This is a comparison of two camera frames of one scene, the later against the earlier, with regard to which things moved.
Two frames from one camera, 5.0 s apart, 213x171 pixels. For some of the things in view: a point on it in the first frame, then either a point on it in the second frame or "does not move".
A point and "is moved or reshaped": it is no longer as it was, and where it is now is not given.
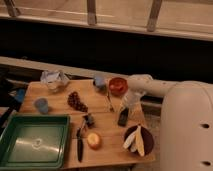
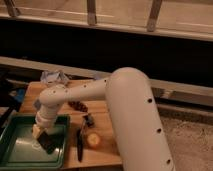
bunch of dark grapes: x=74 y=101 does not move
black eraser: x=123 y=117 is moved or reshaped
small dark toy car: x=89 y=120 does not move
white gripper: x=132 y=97 -> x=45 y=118
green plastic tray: x=34 y=141 does not move
